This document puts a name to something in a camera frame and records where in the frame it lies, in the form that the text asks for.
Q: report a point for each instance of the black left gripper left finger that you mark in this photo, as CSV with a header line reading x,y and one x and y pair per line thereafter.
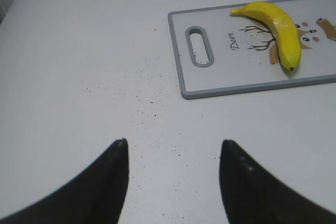
x,y
96,195

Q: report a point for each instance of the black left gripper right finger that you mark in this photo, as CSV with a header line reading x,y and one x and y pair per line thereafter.
x,y
251,194

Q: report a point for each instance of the yellow plastic banana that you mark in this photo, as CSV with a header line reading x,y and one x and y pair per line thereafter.
x,y
282,27

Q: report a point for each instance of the grey-rimmed deer cutting board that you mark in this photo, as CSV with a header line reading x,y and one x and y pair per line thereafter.
x,y
218,54

